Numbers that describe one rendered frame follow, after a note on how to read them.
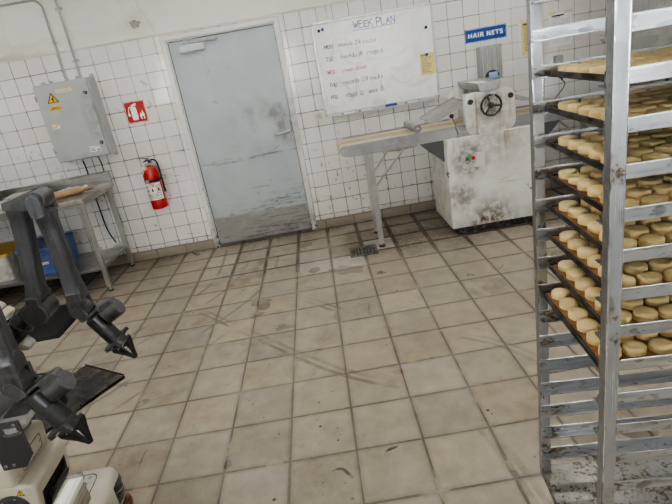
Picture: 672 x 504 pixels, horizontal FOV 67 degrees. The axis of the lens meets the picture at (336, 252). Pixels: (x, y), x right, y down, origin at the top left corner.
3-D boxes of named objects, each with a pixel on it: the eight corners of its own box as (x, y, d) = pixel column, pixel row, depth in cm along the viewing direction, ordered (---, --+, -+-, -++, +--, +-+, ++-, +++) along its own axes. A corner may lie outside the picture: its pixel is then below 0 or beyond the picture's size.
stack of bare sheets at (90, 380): (33, 443, 270) (31, 438, 269) (-5, 426, 290) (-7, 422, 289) (125, 377, 317) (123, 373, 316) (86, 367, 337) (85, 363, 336)
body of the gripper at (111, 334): (130, 329, 180) (115, 314, 178) (121, 344, 171) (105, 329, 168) (117, 339, 181) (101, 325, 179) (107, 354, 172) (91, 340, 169)
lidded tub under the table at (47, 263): (22, 279, 466) (11, 253, 457) (45, 261, 510) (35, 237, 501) (64, 271, 467) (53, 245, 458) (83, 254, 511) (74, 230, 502)
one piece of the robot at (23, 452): (-12, 476, 148) (-43, 416, 140) (33, 415, 174) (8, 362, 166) (43, 465, 148) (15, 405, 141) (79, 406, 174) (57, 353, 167)
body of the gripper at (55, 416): (84, 405, 140) (64, 387, 137) (70, 429, 130) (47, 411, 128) (67, 418, 141) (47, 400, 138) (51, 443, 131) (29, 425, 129)
